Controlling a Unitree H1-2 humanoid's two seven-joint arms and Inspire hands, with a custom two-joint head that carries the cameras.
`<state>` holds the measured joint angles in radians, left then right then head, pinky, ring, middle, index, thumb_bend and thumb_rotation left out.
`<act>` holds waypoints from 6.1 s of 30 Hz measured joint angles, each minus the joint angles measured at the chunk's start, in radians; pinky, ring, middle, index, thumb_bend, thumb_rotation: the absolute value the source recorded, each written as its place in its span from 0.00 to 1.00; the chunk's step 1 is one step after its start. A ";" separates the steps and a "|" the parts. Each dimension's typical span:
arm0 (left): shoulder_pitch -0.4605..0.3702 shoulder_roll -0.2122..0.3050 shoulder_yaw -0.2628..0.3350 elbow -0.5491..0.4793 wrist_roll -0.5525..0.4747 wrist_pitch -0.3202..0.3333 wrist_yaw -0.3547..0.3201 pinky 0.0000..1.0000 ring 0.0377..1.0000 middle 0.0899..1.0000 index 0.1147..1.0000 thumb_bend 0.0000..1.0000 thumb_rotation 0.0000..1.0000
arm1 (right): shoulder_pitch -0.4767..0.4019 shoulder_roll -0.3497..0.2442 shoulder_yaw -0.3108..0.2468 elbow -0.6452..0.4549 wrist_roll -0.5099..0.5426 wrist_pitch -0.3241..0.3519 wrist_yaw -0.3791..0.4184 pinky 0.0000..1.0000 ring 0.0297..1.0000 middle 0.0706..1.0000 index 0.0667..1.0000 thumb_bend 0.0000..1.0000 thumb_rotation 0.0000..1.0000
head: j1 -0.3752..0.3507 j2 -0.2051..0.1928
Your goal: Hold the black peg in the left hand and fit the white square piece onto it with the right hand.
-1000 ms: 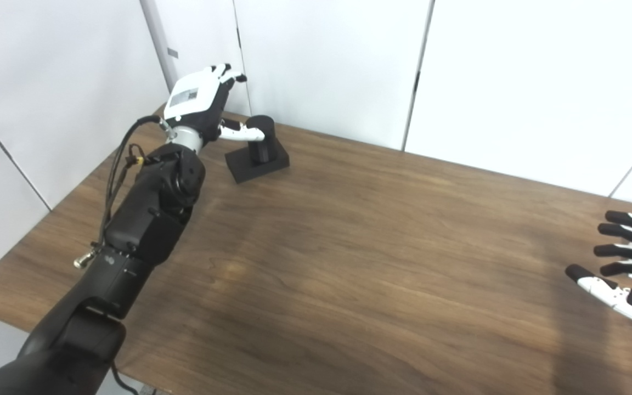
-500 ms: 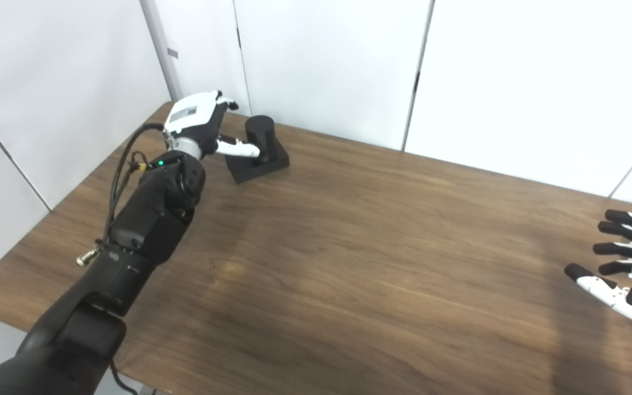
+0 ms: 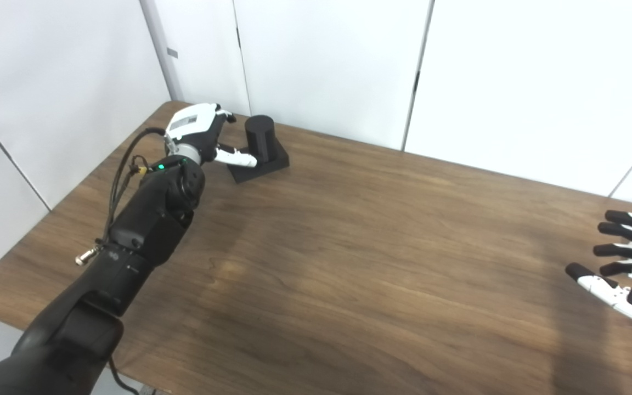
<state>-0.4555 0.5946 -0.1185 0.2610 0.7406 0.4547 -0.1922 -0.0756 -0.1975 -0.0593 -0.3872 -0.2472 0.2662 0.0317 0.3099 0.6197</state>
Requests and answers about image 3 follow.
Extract white and black right hand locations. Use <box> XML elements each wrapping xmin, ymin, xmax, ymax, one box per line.
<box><xmin>565</xmin><ymin>210</ymin><xmax>632</xmax><ymax>369</ymax></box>

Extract white and black left hand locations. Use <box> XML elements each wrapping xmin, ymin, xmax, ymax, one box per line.
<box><xmin>163</xmin><ymin>103</ymin><xmax>259</xmax><ymax>168</ymax></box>

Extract black peg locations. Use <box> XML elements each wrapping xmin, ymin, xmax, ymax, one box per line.
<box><xmin>227</xmin><ymin>115</ymin><xmax>290</xmax><ymax>184</ymax></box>

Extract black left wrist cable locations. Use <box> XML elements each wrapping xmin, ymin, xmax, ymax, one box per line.
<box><xmin>97</xmin><ymin>127</ymin><xmax>178</xmax><ymax>395</ymax></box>

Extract grey wall corner post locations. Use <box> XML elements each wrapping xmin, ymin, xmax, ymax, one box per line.
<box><xmin>139</xmin><ymin>0</ymin><xmax>185</xmax><ymax>103</ymax></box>

